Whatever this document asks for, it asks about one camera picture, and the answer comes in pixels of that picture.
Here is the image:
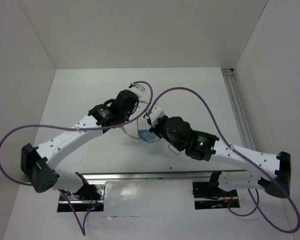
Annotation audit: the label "aluminium rail at table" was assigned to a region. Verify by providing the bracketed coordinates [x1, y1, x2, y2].
[82, 171, 222, 183]
[221, 68, 256, 150]

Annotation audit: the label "thin black headphone cable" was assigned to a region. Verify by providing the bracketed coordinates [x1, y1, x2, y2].
[136, 117, 185, 156]

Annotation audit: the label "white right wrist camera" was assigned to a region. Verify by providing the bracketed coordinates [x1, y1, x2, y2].
[144, 104, 165, 128]

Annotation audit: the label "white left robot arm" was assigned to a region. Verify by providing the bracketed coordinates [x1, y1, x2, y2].
[21, 86, 144, 200]

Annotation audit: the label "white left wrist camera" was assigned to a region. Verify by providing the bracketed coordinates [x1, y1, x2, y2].
[128, 82, 146, 99]

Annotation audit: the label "aluminium rail at table right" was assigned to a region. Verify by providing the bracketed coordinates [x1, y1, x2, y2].
[221, 68, 256, 150]

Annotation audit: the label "pink and blue cat-ear headphones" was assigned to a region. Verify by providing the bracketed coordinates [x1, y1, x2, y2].
[119, 114, 159, 143]

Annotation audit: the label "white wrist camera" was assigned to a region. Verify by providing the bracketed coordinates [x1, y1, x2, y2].
[144, 104, 165, 128]
[128, 82, 146, 99]

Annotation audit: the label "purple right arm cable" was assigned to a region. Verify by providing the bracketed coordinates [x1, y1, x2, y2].
[146, 86, 300, 234]

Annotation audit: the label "aluminium rail at table front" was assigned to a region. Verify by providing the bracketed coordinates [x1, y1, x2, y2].
[82, 171, 222, 183]

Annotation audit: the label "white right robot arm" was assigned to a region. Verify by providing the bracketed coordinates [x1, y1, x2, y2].
[147, 115, 292, 199]

